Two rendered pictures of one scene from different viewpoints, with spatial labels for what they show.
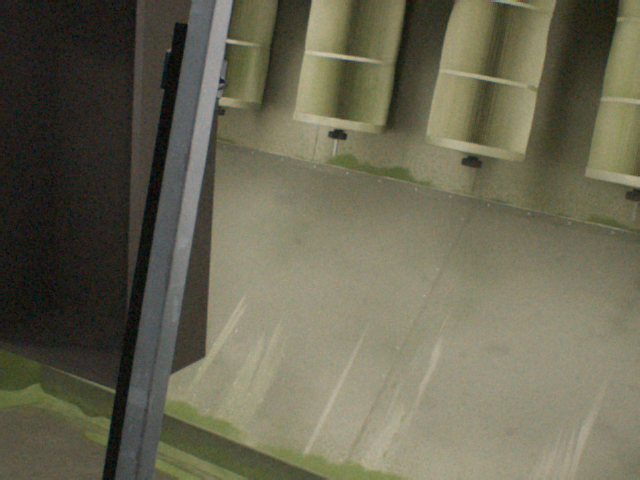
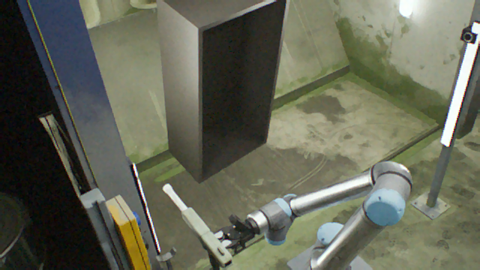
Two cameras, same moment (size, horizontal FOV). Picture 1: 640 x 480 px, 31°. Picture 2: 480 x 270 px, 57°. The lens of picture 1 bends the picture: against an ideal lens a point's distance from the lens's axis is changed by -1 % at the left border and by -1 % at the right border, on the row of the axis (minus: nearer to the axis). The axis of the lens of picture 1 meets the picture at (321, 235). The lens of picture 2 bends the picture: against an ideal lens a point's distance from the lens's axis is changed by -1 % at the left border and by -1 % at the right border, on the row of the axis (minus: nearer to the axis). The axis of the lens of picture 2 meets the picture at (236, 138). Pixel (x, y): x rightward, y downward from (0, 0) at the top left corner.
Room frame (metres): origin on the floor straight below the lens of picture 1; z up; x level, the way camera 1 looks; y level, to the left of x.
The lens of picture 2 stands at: (2.22, 2.73, 2.52)
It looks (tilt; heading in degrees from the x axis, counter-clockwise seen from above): 39 degrees down; 296
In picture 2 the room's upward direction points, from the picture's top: 6 degrees counter-clockwise
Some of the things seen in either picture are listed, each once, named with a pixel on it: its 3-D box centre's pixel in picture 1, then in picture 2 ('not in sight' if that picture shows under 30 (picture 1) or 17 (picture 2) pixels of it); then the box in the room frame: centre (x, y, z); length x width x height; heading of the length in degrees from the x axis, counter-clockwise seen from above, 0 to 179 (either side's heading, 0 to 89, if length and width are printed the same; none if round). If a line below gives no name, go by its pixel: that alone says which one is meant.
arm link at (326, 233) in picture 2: not in sight; (333, 245); (2.42, 1.44, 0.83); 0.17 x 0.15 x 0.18; 84
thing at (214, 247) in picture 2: not in sight; (197, 234); (2.90, 1.77, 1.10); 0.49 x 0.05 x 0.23; 146
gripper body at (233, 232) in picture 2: not in sight; (240, 234); (2.73, 1.73, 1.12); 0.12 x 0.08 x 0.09; 57
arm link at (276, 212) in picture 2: not in sight; (274, 213); (2.64, 1.59, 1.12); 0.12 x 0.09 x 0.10; 57
